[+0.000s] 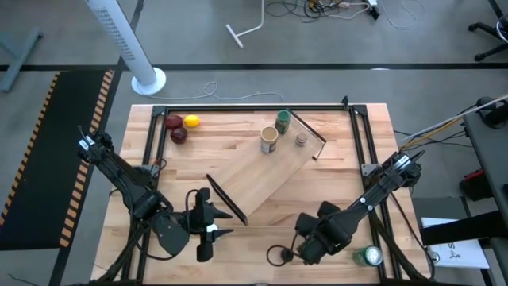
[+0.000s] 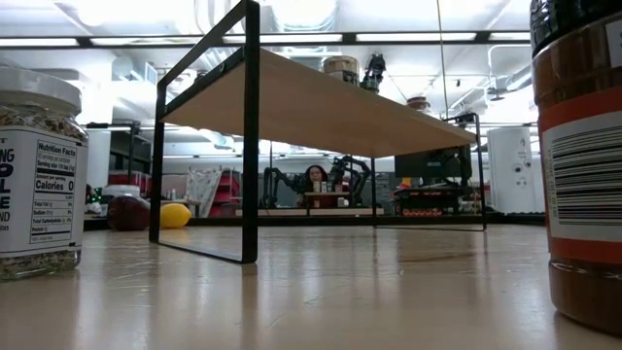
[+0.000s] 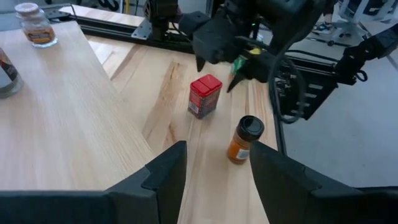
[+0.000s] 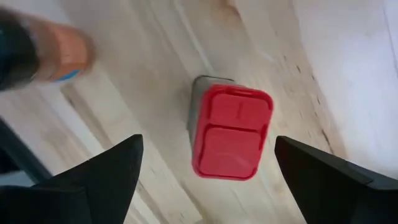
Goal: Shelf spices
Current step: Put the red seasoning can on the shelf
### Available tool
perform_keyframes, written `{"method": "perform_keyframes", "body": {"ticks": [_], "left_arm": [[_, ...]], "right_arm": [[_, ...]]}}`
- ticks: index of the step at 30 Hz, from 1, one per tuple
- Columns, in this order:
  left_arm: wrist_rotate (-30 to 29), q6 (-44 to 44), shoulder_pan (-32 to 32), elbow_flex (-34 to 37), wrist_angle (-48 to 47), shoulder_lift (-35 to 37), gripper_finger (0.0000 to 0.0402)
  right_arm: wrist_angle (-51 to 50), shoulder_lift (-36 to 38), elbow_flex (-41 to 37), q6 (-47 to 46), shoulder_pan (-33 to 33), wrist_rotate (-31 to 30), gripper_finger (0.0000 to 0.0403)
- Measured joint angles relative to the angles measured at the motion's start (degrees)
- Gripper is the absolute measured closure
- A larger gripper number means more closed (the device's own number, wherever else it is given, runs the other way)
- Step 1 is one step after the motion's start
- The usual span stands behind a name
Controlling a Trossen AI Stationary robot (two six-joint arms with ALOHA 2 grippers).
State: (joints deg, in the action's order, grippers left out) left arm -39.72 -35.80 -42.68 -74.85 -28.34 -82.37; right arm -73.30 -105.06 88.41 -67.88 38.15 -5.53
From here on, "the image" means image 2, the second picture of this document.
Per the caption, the red storage rack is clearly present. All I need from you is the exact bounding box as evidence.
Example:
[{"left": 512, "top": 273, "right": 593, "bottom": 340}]
[{"left": 208, "top": 169, "right": 242, "bottom": 218}]

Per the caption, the black lid orange spice jar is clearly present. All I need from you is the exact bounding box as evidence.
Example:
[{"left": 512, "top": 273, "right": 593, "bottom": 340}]
[{"left": 529, "top": 0, "right": 622, "bottom": 337}]

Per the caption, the wooden tray with black handles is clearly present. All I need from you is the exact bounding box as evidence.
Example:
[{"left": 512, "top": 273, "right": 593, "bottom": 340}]
[{"left": 148, "top": 0, "right": 487, "bottom": 265}]

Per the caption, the green lid spice jar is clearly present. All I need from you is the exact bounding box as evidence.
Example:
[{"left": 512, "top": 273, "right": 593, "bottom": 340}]
[{"left": 359, "top": 52, "right": 388, "bottom": 94}]

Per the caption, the yellow lemon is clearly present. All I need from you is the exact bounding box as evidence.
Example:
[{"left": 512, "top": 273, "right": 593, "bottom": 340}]
[{"left": 158, "top": 202, "right": 193, "bottom": 230}]

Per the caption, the dark red apple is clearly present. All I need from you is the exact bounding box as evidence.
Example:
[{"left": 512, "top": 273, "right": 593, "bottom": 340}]
[{"left": 106, "top": 193, "right": 152, "bottom": 232}]

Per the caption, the tan paper cup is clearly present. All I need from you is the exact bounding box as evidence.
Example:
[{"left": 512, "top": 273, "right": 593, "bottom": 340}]
[{"left": 323, "top": 54, "right": 361, "bottom": 88}]

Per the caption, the black computer monitor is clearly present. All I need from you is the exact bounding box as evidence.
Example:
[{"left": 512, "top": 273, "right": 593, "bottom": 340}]
[{"left": 394, "top": 144, "right": 473, "bottom": 186}]

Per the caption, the small background spice shelf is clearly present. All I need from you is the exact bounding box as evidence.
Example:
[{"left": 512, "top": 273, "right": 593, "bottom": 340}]
[{"left": 304, "top": 180, "right": 351, "bottom": 209}]

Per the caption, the black aluminium rig frame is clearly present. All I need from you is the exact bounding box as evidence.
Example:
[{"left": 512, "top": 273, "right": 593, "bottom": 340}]
[{"left": 0, "top": 29, "right": 548, "bottom": 232}]

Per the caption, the white lid spice jar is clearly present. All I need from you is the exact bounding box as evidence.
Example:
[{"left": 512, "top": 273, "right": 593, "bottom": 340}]
[{"left": 0, "top": 65, "right": 90, "bottom": 283}]

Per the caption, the white cylindrical cabinet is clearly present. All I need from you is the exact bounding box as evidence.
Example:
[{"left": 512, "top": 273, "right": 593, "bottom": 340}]
[{"left": 487, "top": 126, "right": 545, "bottom": 215}]

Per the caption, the person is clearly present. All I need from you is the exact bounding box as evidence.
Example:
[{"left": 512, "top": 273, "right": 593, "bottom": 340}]
[{"left": 296, "top": 164, "right": 336, "bottom": 210}]

